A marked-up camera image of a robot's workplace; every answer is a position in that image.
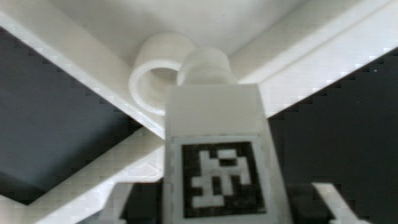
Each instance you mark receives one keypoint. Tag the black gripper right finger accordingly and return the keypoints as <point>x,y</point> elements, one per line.
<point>342,211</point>

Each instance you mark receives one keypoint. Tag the white U-shaped obstacle fence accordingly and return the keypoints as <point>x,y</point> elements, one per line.
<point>77,147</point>

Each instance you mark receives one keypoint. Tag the white table leg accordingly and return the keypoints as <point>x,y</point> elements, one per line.
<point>223,180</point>

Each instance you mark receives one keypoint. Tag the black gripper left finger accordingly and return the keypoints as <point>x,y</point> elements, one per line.
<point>111,214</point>

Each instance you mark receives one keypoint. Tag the white square tabletop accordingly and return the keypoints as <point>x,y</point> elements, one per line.
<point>118,40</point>

